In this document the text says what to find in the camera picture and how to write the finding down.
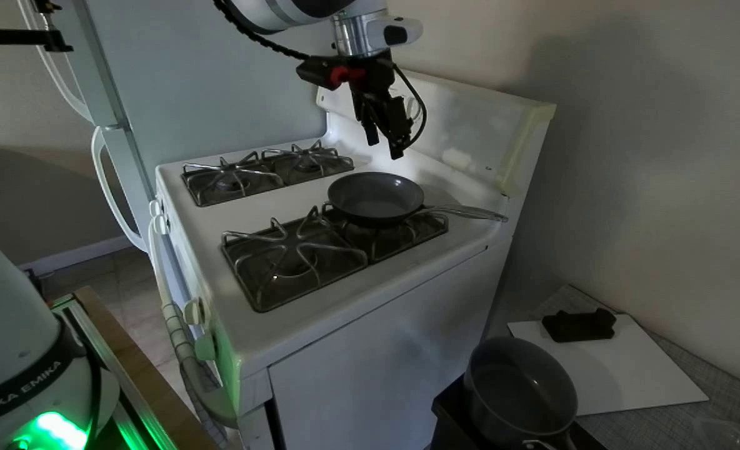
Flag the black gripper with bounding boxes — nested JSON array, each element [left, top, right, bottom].
[[348, 51, 411, 162]]

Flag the black frying pan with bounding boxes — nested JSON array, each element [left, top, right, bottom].
[[325, 171, 510, 226]]

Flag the red connector plug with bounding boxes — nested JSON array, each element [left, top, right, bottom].
[[328, 62, 366, 87]]

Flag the black burner grate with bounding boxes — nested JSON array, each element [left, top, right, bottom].
[[180, 140, 356, 210]]

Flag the white refrigerator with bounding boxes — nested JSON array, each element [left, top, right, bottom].
[[53, 0, 329, 254]]

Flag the white gas stove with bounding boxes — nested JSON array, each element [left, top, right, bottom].
[[146, 70, 558, 450]]

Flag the black flat item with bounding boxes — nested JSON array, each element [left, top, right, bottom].
[[540, 307, 620, 346]]

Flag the small gray pot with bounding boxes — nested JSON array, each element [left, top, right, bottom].
[[461, 336, 580, 450]]

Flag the wooden plank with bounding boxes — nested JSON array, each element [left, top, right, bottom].
[[71, 285, 216, 450]]

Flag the white flat sheet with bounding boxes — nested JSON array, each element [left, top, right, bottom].
[[504, 311, 709, 420]]

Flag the metal robot mounting platform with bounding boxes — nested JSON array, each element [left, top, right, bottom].
[[48, 296, 166, 450]]

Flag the thin black cable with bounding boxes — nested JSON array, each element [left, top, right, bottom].
[[390, 60, 430, 152]]

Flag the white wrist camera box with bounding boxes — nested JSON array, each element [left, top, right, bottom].
[[328, 11, 425, 60]]

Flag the black grate with handle marks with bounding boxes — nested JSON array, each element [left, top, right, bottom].
[[216, 202, 453, 316]]

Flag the white oven door handle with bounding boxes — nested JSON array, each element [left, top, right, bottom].
[[145, 199, 216, 365]]

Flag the short white refrigerator handle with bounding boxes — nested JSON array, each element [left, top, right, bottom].
[[86, 124, 153, 255]]

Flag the long white refrigerator handle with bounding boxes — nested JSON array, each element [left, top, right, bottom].
[[16, 0, 98, 129]]

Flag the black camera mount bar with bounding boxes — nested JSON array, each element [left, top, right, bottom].
[[0, 29, 75, 56]]

